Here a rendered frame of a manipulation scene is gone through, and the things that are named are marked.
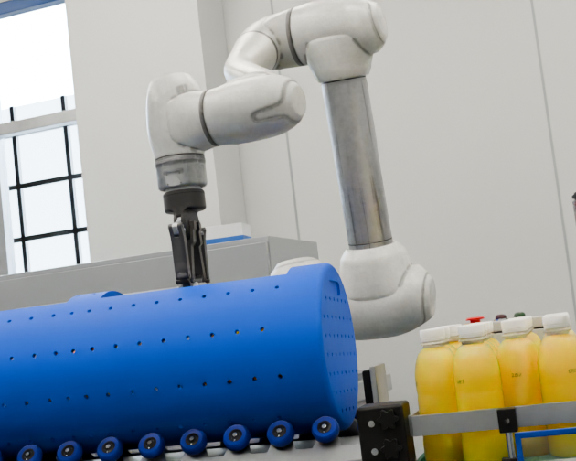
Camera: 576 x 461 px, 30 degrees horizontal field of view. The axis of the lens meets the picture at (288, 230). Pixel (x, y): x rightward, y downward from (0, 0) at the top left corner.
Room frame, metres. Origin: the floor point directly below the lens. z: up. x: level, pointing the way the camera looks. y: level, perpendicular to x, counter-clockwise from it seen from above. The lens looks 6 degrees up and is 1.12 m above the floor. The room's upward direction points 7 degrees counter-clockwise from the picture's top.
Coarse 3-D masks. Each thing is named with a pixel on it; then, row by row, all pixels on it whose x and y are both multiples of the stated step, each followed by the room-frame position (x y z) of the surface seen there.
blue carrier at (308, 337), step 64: (0, 320) 1.88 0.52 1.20; (64, 320) 1.83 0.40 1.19; (128, 320) 1.79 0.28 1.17; (192, 320) 1.76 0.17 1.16; (256, 320) 1.72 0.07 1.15; (320, 320) 1.70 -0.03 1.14; (0, 384) 1.82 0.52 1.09; (64, 384) 1.80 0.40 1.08; (128, 384) 1.77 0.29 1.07; (192, 384) 1.75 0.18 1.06; (256, 384) 1.72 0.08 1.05; (320, 384) 1.70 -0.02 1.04; (0, 448) 1.89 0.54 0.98; (128, 448) 1.88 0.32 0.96
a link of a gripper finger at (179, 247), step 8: (168, 224) 1.83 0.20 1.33; (184, 232) 1.83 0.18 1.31; (176, 240) 1.83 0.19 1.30; (184, 240) 1.83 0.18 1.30; (176, 248) 1.83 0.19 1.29; (184, 248) 1.83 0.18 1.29; (176, 256) 1.83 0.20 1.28; (184, 256) 1.83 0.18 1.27; (176, 264) 1.84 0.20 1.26; (184, 264) 1.83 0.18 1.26; (176, 272) 1.84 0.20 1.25
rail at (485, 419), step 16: (416, 416) 1.59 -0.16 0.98; (432, 416) 1.58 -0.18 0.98; (448, 416) 1.58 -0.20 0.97; (464, 416) 1.57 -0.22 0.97; (480, 416) 1.57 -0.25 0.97; (496, 416) 1.56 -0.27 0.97; (528, 416) 1.55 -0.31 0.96; (544, 416) 1.55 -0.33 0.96; (560, 416) 1.54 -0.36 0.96; (416, 432) 1.59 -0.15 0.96; (432, 432) 1.58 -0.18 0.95; (448, 432) 1.58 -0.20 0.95; (464, 432) 1.57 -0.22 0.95
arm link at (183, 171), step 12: (168, 156) 1.85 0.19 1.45; (180, 156) 1.84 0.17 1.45; (192, 156) 1.85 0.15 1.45; (204, 156) 1.88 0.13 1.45; (156, 168) 1.87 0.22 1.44; (168, 168) 1.85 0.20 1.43; (180, 168) 1.84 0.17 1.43; (192, 168) 1.85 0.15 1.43; (204, 168) 1.88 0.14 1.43; (168, 180) 1.85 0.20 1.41; (180, 180) 1.85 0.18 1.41; (192, 180) 1.85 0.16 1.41; (204, 180) 1.87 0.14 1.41
